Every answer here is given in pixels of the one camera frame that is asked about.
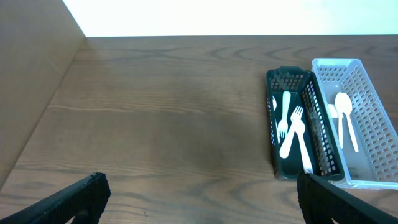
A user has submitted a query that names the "white label in basket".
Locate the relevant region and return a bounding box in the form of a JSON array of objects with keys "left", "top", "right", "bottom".
[{"left": 328, "top": 104, "right": 338, "bottom": 119}]

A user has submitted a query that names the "white thick-handled fork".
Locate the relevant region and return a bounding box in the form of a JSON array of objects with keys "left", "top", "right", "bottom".
[{"left": 272, "top": 96, "right": 280, "bottom": 145}]

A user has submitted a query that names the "teal green fork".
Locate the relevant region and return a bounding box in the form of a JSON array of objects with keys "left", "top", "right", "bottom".
[{"left": 278, "top": 91, "right": 291, "bottom": 138}]

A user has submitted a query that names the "dark green plastic basket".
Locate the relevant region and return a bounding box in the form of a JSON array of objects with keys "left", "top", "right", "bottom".
[{"left": 266, "top": 66, "right": 345, "bottom": 181}]

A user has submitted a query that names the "pale green fork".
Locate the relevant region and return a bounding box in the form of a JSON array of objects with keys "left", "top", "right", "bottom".
[{"left": 279, "top": 106, "right": 303, "bottom": 159}]

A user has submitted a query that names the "white plastic spoon angled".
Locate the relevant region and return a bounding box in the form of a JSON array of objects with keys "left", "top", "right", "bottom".
[{"left": 335, "top": 92, "right": 343, "bottom": 148}]

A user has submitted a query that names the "clear perforated plastic basket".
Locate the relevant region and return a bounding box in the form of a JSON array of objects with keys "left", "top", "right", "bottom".
[{"left": 312, "top": 58, "right": 397, "bottom": 190}]

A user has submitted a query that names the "white plastic spoon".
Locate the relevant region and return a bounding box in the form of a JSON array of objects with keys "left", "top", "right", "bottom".
[{"left": 340, "top": 92, "right": 359, "bottom": 152}]

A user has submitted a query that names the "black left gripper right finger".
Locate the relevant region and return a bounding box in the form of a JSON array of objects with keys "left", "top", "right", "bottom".
[{"left": 297, "top": 173, "right": 397, "bottom": 224}]

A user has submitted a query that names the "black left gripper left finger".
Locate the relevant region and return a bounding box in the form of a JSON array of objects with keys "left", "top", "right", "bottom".
[{"left": 1, "top": 172, "right": 111, "bottom": 224}]

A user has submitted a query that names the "white thick-handled spoon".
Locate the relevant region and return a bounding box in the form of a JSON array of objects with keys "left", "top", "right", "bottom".
[{"left": 294, "top": 119, "right": 313, "bottom": 174}]

